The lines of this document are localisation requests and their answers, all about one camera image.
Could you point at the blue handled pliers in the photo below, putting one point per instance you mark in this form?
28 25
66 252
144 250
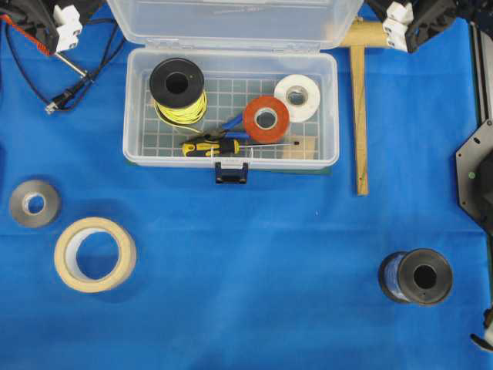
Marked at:
227 130

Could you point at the red tape roll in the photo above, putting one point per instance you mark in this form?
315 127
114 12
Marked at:
266 119

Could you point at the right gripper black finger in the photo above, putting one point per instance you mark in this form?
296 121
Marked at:
430 18

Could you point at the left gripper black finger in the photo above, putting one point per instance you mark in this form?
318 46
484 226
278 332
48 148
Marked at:
34 19

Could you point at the wooden T square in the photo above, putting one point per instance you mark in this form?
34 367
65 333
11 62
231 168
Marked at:
362 35

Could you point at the clear plastic tool box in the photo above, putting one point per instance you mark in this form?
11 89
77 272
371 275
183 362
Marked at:
243 48

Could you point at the white tape roll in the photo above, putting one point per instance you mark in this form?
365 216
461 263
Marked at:
300 94

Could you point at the black yellow wire spool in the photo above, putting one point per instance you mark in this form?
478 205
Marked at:
177 86

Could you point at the blue table cloth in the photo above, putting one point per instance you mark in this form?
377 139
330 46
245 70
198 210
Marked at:
279 273

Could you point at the beige masking tape roll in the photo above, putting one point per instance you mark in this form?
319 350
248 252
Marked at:
94 255

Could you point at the yellow black screwdriver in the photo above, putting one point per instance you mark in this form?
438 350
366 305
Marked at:
209 148

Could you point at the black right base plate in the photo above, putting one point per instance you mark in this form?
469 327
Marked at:
474 176

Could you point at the blue wire spool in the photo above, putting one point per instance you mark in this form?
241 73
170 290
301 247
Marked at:
421 276

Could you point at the grey tape roll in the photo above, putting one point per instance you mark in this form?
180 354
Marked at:
34 204

